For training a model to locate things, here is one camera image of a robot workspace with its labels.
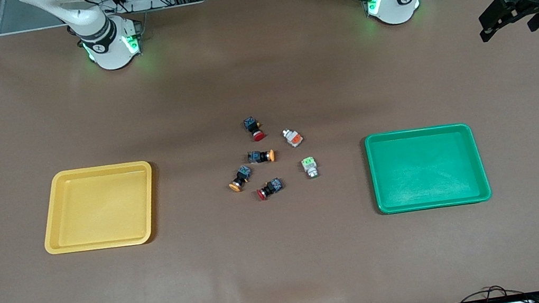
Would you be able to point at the yellow push button switch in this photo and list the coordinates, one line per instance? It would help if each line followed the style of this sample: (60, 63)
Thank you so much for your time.
(260, 156)
(240, 178)

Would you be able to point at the white button with orange block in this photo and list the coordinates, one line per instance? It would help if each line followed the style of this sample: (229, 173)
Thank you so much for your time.
(293, 138)

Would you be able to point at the green plastic tray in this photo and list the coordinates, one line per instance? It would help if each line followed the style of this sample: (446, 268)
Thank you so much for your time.
(427, 170)

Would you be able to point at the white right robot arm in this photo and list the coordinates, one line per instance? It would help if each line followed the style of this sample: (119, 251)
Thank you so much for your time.
(104, 48)

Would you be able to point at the white button with green block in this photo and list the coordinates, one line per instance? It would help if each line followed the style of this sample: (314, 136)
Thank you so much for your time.
(310, 167)

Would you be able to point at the red push button switch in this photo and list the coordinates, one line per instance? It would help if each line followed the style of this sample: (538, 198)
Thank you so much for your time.
(254, 128)
(270, 189)

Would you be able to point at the yellow plastic tray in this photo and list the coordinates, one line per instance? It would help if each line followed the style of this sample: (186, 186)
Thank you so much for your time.
(99, 209)

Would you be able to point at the brown table mat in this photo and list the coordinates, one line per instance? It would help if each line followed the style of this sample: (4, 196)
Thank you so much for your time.
(286, 266)

